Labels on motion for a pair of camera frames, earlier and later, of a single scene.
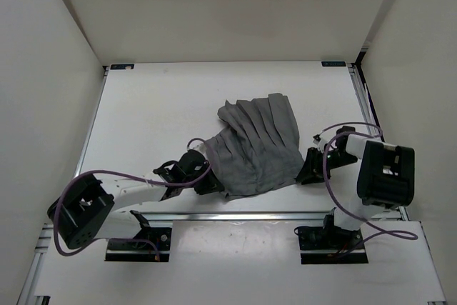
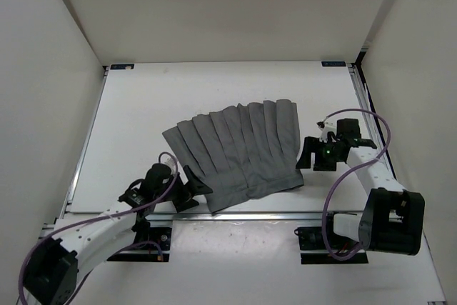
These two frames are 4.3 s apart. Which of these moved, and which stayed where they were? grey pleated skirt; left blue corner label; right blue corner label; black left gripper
Moved: black left gripper; grey pleated skirt
Stayed: right blue corner label; left blue corner label
